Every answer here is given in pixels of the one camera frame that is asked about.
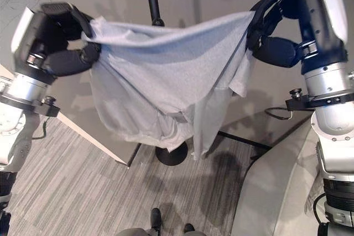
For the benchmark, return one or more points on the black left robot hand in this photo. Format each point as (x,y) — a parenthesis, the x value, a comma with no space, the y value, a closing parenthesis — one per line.
(52,42)

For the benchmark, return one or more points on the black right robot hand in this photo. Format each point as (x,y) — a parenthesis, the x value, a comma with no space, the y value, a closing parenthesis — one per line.
(307,26)

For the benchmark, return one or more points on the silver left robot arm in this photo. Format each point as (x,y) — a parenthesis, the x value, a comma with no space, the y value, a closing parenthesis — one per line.
(19,100)

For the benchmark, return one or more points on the light blue shirt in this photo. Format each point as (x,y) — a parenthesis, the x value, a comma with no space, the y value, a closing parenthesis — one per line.
(168,81)

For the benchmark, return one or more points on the robot body and feet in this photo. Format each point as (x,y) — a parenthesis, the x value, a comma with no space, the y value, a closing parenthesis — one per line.
(157,223)

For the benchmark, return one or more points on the black clothes rack stand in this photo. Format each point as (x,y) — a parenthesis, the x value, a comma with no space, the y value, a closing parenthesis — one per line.
(155,1)

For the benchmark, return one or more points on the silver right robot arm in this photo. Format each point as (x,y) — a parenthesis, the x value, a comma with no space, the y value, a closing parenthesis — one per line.
(330,125)

